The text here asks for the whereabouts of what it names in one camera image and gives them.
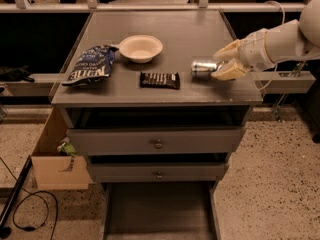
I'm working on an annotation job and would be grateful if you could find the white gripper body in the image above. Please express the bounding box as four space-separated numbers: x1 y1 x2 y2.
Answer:
238 29 275 71

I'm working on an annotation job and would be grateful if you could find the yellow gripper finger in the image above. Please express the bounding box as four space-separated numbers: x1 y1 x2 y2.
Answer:
211 59 250 81
213 39 241 61

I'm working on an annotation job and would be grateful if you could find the silver blue redbull can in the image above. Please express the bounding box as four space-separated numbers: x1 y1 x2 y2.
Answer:
191 58 224 79

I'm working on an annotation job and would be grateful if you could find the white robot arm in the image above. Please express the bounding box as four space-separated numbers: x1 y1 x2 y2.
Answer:
211 0 320 81

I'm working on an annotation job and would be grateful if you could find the grey drawer cabinet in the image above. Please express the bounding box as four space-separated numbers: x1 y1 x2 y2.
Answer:
50 9 264 240

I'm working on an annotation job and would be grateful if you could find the grey top drawer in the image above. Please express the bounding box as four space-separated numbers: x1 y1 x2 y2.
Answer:
67 127 245 156

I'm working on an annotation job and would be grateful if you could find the grey drawer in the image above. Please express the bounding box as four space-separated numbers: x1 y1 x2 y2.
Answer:
87 162 229 183
67 127 245 156
99 182 221 240

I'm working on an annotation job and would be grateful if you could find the grey middle drawer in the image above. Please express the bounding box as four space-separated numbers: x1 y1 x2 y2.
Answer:
87 162 229 183

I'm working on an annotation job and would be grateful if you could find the grey bottom drawer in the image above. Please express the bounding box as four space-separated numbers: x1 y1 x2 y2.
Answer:
99 182 221 240

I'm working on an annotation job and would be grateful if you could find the dark chocolate bar wrapper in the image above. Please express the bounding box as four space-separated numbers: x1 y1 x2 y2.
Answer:
139 72 180 90

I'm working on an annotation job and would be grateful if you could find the white paper bowl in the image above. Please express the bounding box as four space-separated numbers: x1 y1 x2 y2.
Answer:
119 35 163 63

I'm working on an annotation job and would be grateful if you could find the blue kettle chips bag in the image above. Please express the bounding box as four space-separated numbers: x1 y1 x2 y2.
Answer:
61 45 118 86

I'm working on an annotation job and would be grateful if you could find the green packet in box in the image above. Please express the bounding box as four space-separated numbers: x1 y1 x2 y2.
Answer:
57 137 77 156

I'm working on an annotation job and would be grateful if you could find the cardboard box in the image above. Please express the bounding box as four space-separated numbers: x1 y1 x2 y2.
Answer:
31 109 91 190

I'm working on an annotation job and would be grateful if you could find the black cloth on ledge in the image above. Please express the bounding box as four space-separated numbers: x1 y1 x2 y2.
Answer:
0 65 35 82

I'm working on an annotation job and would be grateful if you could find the black floor bar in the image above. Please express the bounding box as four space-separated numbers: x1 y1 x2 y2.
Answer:
0 156 32 239

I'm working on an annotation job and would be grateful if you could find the white hanging cable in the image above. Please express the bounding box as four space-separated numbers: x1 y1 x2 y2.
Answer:
258 0 287 92

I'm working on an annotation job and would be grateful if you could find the black floor cable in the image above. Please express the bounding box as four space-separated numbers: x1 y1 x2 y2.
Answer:
0 156 59 240

